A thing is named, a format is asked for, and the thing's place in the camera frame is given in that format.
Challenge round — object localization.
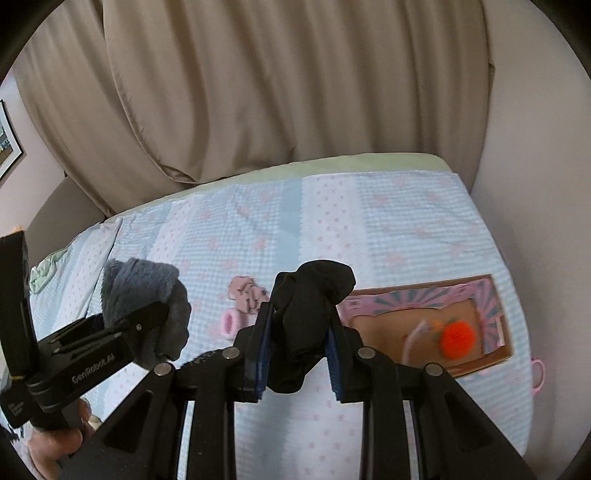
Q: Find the pink patterned sock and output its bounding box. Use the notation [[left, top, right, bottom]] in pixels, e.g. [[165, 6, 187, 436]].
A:
[[228, 275, 269, 315]]

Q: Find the grey fluffy sock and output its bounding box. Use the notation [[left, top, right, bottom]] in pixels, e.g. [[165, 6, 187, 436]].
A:
[[100, 257, 193, 371]]

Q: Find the orange knitted ball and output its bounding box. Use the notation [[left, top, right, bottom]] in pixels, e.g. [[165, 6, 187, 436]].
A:
[[438, 322, 477, 359]]

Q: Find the framed wall picture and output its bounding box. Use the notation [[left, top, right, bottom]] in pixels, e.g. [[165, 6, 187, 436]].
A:
[[0, 99, 25, 182]]

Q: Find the cardboard box with pink flaps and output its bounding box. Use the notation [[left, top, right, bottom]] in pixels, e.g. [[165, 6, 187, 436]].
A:
[[336, 274, 514, 380]]

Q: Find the white and pink sock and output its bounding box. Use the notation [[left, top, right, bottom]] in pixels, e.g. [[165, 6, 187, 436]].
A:
[[401, 318, 445, 366]]

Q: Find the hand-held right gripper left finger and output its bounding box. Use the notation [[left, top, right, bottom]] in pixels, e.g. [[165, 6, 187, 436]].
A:
[[60, 302, 276, 480]]

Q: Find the light green bed sheet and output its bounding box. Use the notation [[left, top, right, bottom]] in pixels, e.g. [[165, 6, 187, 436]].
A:
[[28, 152, 455, 292]]

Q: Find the beige curtain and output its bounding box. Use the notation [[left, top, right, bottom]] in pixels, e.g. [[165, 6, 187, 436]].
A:
[[15, 0, 496, 217]]

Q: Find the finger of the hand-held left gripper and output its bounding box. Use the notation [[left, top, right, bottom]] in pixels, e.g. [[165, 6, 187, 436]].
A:
[[48, 302, 170, 357]]

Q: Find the pink fluffy sock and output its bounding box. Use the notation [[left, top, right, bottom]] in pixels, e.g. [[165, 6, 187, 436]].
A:
[[220, 308, 244, 341]]

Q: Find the person's left hand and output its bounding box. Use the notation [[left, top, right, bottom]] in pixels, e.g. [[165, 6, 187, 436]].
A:
[[27, 399, 94, 480]]

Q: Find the black sock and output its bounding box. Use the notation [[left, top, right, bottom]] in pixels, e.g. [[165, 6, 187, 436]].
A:
[[267, 259, 358, 395]]

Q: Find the light blue checkered blanket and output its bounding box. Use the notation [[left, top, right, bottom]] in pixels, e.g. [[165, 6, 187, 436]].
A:
[[28, 170, 533, 480]]

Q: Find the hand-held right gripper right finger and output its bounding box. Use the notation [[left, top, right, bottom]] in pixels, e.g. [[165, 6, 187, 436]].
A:
[[324, 322, 539, 480]]

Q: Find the pink plastic ring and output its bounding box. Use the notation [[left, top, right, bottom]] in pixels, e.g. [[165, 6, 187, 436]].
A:
[[530, 357, 548, 394]]

